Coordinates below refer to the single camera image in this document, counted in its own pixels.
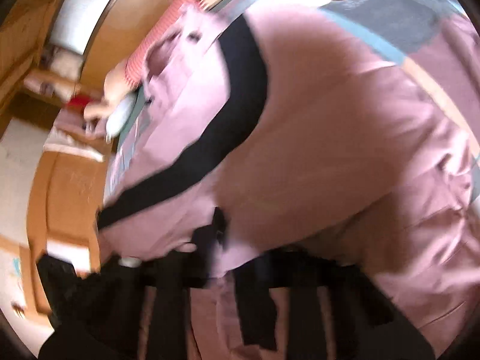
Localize pink jacket with black stripes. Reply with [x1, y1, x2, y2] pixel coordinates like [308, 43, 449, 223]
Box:
[97, 0, 479, 359]

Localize white bag on shelf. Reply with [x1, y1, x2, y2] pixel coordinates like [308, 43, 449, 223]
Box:
[40, 45, 84, 81]

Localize large plush doll striped shirt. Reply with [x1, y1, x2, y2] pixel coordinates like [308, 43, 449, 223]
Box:
[81, 0, 222, 120]

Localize red cloth on headboard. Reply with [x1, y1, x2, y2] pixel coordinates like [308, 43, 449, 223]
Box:
[65, 94, 95, 112]

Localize white towel on headboard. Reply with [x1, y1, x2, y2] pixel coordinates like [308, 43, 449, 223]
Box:
[43, 125, 111, 163]

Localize wooden wall cabinets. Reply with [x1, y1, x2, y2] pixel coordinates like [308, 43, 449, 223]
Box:
[1, 0, 172, 111]

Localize pink plush toy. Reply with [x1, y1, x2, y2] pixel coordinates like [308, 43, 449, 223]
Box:
[54, 109, 107, 140]

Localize green bed mat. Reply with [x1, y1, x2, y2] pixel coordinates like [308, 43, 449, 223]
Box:
[135, 13, 230, 159]

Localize plaid pink grey bedsheet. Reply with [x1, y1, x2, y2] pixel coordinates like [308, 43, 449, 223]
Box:
[102, 0, 480, 203]

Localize light blue small pillow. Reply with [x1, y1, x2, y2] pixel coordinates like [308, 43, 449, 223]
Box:
[105, 93, 137, 143]

